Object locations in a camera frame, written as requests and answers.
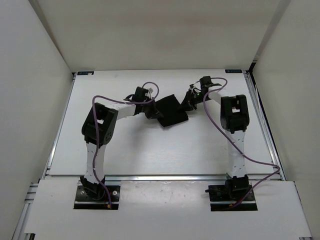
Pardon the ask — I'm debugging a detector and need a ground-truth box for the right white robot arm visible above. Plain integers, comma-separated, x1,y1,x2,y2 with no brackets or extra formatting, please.
178,84,250,200

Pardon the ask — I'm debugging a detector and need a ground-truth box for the blue corner label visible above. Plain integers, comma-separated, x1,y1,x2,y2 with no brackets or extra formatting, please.
77,71,95,76
225,69,243,74

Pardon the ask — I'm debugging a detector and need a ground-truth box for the left blue corner label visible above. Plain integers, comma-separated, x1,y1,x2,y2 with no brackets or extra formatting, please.
77,71,95,76

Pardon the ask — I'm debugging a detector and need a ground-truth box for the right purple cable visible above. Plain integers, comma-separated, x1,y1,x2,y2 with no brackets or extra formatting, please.
202,77,280,207

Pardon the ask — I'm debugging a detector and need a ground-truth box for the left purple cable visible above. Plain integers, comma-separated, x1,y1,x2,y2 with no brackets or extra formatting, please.
91,81,161,208

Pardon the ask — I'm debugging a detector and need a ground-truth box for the black skirt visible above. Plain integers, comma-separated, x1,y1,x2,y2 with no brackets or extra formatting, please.
155,94,189,128

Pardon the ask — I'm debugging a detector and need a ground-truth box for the right blue corner label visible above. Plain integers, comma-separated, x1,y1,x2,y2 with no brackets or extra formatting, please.
225,69,243,74

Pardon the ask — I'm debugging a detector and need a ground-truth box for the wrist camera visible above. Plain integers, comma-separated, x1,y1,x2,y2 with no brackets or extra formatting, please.
189,76,222,89
131,86,152,103

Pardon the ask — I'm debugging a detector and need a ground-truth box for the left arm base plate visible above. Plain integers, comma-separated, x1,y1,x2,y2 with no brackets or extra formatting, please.
73,185,121,210

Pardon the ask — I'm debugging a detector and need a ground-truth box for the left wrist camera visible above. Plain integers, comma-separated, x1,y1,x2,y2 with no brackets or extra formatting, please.
131,86,152,103

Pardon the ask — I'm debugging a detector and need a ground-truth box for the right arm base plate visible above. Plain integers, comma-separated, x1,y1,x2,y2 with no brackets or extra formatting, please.
205,176,258,212

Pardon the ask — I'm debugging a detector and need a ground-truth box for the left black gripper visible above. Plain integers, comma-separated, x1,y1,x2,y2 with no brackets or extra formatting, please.
140,97,163,119

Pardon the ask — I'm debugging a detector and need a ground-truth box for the aluminium table frame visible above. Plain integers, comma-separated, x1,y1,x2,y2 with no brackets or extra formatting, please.
11,59,313,240

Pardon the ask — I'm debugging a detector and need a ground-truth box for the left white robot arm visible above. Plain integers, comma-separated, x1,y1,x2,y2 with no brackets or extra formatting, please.
80,101,164,201

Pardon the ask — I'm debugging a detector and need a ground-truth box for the white front board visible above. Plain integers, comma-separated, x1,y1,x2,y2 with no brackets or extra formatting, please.
25,179,311,240

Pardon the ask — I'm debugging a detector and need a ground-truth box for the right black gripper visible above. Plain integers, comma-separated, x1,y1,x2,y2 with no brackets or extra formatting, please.
177,89,210,112

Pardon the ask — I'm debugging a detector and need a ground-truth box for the purple cable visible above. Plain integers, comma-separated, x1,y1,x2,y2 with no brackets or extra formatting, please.
91,81,161,208
202,77,280,207

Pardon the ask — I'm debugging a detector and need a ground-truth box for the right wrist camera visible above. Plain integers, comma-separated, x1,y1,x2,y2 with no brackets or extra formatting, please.
189,76,222,89

